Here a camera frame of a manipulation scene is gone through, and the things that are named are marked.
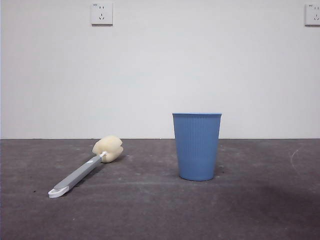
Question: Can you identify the blue ribbed plastic cup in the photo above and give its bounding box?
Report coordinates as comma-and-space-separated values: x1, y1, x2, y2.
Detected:
171, 112, 223, 182

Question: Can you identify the grey cup brush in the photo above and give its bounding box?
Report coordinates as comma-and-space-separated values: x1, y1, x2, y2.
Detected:
47, 135, 125, 200

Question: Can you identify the white wall socket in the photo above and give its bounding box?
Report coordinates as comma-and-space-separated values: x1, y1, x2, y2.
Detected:
304, 3, 320, 27
90, 2, 114, 27

